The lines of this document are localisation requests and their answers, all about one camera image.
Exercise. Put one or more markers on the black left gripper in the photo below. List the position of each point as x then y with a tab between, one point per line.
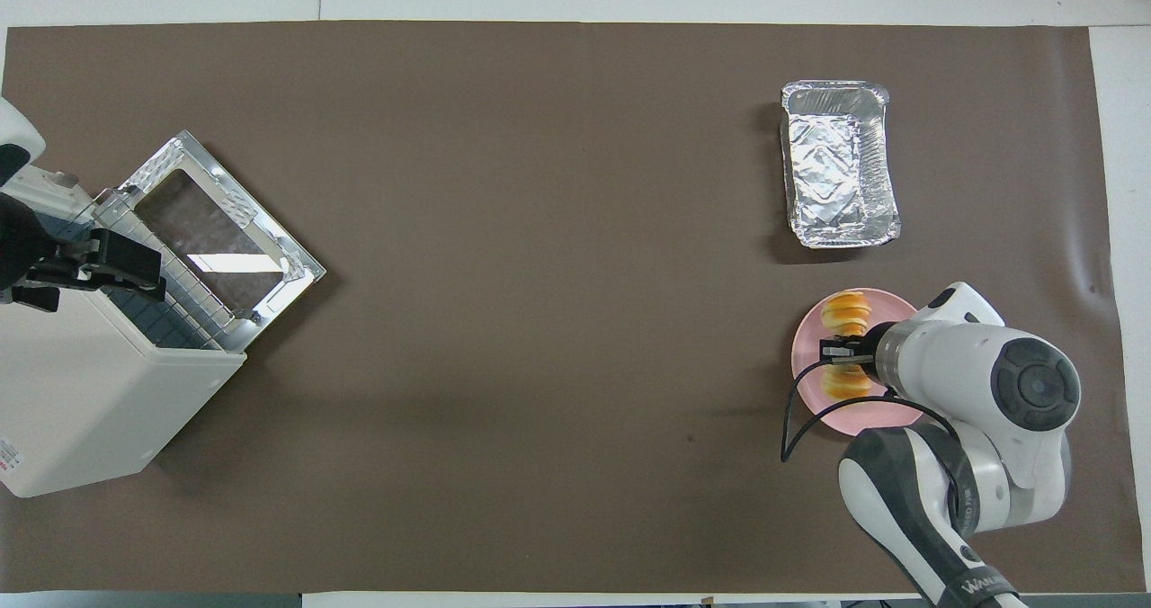
22	244

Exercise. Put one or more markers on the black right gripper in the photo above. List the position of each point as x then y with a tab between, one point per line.
869	351

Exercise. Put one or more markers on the golden sliced bread loaf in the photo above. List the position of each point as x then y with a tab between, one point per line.
845	313

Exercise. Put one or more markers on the aluminium foil tray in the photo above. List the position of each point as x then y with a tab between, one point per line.
836	167

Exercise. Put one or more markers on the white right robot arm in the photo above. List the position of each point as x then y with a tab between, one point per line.
971	383

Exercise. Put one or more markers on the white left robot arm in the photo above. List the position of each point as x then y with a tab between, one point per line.
16	136

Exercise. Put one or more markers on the cream toaster oven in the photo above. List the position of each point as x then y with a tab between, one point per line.
81	392

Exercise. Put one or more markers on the metal oven rack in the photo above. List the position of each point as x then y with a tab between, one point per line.
193	307

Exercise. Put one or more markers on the glass oven door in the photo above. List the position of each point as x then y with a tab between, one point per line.
297	271

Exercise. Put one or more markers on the pink round plate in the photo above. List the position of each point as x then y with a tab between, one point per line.
809	383

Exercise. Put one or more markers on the brown table mat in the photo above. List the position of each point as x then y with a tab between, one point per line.
539	320

